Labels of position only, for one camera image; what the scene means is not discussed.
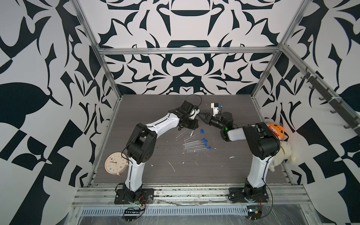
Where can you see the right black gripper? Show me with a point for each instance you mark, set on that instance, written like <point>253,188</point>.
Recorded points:
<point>208,120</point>

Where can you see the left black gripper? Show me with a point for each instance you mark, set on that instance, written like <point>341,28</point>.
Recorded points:
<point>193,125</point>

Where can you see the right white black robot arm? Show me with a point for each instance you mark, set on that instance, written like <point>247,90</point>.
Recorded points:
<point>262,142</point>

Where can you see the test tube front most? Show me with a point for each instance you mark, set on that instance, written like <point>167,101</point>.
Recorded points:
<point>203,148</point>

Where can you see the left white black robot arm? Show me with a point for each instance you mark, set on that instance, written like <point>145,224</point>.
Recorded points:
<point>142,142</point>

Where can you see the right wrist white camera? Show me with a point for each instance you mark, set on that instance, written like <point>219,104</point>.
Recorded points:
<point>216,109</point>

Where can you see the orange shark plush toy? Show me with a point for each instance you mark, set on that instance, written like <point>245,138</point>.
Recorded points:
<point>278,131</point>

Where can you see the aluminium frame front rail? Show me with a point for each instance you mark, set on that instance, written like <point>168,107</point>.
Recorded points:
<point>189,194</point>

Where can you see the beige round alarm clock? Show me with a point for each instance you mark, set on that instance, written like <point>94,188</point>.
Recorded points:
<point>116,163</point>

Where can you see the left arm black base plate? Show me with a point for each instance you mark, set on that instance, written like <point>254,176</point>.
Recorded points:
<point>133,195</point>

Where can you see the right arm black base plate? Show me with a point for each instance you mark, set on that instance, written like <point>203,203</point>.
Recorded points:
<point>248,194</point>

